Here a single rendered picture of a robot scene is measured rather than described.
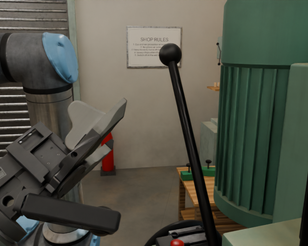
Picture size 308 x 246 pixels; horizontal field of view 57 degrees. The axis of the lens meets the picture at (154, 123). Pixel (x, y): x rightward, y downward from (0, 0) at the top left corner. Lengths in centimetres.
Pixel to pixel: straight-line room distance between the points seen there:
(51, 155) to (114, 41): 302
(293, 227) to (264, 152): 15
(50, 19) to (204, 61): 179
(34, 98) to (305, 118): 58
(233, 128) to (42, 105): 48
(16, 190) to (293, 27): 37
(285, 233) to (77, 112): 26
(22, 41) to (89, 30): 267
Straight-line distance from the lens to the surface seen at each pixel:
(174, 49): 43
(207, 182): 210
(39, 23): 342
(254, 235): 24
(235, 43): 38
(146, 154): 361
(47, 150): 39
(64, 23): 337
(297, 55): 36
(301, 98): 32
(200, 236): 74
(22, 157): 38
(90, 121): 36
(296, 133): 33
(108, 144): 48
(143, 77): 339
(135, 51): 335
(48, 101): 72
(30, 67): 71
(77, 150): 34
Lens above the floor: 143
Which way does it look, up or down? 14 degrees down
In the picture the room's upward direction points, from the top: straight up
